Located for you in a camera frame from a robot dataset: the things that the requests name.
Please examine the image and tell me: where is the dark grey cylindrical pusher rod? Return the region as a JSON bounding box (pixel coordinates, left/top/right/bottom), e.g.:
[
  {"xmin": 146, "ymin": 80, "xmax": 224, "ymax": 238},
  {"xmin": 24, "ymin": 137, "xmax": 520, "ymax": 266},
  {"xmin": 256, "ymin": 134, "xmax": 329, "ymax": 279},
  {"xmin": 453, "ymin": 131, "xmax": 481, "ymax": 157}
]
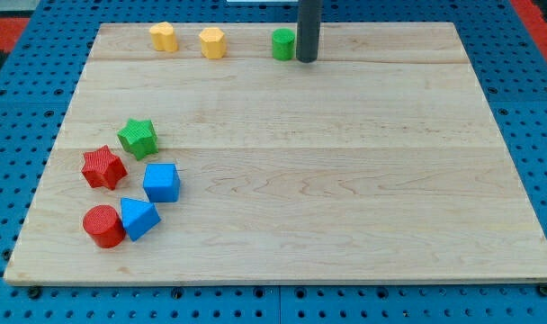
[{"xmin": 296, "ymin": 0, "xmax": 323, "ymax": 63}]

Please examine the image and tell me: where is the yellow hexagon block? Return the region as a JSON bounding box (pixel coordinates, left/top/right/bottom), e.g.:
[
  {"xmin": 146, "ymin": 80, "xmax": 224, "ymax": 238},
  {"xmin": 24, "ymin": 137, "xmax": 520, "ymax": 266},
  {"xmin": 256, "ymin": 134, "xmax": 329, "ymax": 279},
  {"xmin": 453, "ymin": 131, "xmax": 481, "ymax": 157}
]
[{"xmin": 199, "ymin": 27, "xmax": 227, "ymax": 59}]

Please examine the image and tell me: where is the green cylinder block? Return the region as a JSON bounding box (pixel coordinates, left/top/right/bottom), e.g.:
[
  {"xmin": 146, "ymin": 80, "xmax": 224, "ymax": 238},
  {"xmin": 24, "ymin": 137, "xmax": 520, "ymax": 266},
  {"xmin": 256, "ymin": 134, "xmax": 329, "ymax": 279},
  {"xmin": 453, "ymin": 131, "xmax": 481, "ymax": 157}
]
[{"xmin": 271, "ymin": 28, "xmax": 295, "ymax": 61}]

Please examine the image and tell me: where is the yellow heart block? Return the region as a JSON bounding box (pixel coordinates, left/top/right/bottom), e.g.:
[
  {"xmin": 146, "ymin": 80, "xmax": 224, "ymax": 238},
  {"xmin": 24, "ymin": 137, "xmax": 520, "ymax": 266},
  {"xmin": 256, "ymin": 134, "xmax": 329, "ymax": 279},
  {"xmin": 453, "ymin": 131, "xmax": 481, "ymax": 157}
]
[{"xmin": 148, "ymin": 22, "xmax": 179, "ymax": 52}]

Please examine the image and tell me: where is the light wooden board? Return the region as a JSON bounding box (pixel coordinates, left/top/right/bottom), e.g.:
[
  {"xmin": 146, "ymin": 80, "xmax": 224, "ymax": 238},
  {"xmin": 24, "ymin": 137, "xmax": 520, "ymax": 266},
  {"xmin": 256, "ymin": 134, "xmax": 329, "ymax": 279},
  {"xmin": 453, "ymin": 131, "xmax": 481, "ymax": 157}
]
[{"xmin": 4, "ymin": 22, "xmax": 547, "ymax": 286}]

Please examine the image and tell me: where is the green star block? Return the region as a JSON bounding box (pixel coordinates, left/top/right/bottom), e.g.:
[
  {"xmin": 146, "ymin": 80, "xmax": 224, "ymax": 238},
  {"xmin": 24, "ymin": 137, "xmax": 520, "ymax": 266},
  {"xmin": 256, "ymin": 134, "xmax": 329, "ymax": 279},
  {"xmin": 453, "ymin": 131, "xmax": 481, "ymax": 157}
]
[{"xmin": 117, "ymin": 118, "xmax": 158, "ymax": 160}]

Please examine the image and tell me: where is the blue cube block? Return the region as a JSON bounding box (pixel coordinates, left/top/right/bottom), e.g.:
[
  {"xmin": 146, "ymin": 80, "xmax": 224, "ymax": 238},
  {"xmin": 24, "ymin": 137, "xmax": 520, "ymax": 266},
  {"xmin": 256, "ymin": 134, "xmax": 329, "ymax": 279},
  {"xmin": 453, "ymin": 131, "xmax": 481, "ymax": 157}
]
[{"xmin": 142, "ymin": 164, "xmax": 181, "ymax": 203}]

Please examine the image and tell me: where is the red star block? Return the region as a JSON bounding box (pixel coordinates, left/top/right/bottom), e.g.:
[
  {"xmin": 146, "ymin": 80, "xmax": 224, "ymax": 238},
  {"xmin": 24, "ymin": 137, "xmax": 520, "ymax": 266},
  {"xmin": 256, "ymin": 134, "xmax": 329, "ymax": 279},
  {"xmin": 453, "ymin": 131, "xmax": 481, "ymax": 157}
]
[{"xmin": 81, "ymin": 145, "xmax": 128, "ymax": 190}]

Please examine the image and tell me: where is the blue triangle block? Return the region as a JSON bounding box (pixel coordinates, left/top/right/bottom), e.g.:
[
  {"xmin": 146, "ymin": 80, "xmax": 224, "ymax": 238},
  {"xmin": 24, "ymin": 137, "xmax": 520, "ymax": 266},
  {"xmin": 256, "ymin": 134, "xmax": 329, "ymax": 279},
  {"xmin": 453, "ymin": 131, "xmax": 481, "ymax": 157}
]
[{"xmin": 121, "ymin": 197, "xmax": 161, "ymax": 241}]

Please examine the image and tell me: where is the red cylinder block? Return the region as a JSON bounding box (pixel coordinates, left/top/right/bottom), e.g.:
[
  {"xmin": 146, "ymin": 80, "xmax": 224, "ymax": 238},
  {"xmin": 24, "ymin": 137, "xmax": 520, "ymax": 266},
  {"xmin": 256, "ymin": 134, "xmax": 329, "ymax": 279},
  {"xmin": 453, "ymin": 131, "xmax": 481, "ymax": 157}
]
[{"xmin": 82, "ymin": 204, "xmax": 126, "ymax": 248}]

